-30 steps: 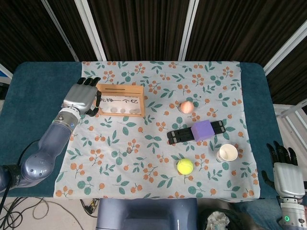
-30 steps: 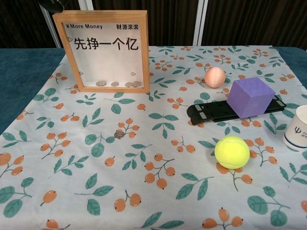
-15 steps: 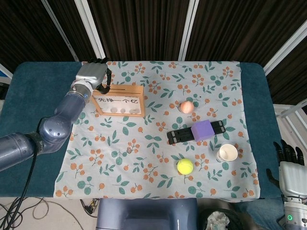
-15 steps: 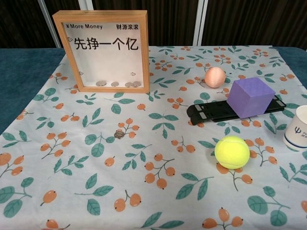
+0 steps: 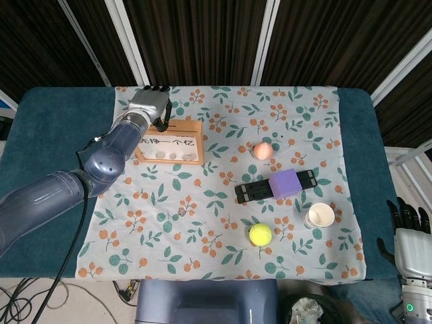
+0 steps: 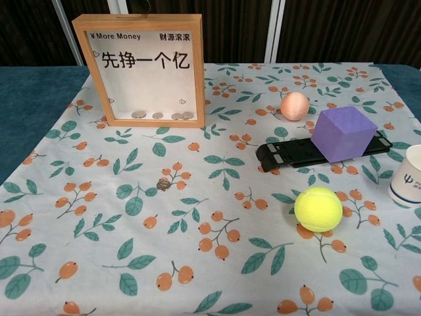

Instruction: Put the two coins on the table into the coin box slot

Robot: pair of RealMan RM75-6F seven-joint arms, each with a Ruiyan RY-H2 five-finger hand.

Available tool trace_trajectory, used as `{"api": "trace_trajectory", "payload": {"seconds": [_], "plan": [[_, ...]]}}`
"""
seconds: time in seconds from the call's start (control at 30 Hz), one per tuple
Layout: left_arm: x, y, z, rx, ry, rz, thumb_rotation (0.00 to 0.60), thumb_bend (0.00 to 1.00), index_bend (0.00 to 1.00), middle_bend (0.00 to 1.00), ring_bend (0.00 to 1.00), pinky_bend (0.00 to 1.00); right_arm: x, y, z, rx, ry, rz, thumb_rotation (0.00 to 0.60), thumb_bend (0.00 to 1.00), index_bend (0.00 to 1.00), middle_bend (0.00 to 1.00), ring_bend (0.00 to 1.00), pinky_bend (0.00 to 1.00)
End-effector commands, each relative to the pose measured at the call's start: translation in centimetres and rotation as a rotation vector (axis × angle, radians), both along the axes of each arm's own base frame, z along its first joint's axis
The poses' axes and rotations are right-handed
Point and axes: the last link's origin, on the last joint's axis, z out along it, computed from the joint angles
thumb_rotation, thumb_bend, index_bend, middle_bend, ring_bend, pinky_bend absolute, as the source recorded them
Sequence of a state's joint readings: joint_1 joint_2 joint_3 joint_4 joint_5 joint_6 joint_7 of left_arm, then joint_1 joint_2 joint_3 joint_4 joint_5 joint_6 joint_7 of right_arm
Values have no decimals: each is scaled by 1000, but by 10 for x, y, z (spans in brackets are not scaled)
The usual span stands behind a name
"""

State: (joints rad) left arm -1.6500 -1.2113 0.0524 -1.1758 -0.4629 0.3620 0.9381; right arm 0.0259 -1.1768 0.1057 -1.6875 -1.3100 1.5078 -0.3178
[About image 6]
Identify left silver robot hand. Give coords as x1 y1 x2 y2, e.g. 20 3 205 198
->
130 0 153 16

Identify teal table cover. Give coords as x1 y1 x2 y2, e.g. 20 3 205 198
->
0 64 421 185

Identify pink ball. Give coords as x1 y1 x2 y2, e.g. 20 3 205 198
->
280 92 310 121

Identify purple foam cube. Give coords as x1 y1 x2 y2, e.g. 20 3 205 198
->
310 105 378 164

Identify floral print tablecloth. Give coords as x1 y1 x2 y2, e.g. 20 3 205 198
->
0 62 421 316

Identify yellow tennis ball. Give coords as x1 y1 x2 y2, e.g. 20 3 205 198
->
293 186 343 233

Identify white paper cup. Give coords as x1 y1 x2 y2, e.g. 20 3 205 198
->
387 144 421 208

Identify white partition post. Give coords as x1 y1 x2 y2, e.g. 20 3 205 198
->
264 0 286 63
51 0 84 66

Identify wooden frame money box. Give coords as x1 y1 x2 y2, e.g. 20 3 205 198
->
72 13 207 129

